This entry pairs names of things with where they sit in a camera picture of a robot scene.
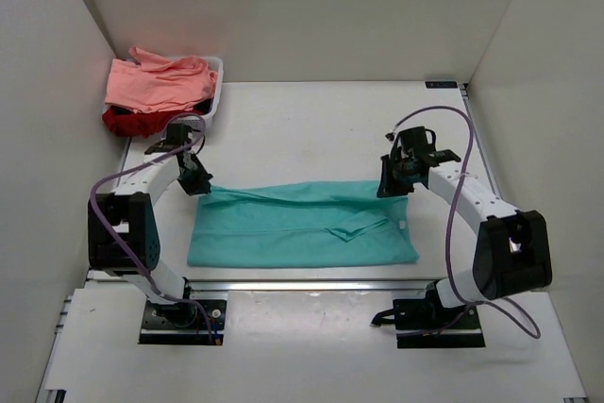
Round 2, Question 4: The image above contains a teal t shirt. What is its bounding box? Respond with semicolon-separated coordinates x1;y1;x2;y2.
187;180;419;269

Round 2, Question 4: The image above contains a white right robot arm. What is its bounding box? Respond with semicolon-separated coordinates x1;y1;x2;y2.
377;150;553;328

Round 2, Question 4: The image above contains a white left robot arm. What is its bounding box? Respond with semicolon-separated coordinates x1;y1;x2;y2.
88;151;212;326

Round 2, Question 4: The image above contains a red t shirt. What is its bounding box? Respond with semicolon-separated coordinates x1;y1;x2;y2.
101;106;180;138

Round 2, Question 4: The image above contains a pink t shirt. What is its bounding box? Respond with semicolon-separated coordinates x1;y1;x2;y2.
105;47;218;114

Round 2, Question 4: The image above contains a white plastic basket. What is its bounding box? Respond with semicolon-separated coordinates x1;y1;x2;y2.
172;56;224;130

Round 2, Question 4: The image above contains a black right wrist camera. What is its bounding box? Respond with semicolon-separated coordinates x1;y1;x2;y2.
387;126;461;167

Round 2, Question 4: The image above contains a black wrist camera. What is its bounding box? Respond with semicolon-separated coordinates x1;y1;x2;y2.
387;126;461;167
144;123;204;155

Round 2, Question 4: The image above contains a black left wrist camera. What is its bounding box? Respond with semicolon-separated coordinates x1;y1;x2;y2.
144;123;204;155

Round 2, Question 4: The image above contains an aluminium table rail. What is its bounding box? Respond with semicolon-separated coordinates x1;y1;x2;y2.
190;279;432;293

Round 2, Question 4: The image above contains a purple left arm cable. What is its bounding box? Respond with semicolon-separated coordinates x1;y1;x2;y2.
90;112;221;345

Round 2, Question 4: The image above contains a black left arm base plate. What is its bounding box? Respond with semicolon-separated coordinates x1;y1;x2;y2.
139;299;227;346

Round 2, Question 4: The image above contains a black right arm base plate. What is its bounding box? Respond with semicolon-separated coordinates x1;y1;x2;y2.
370;282;486;349

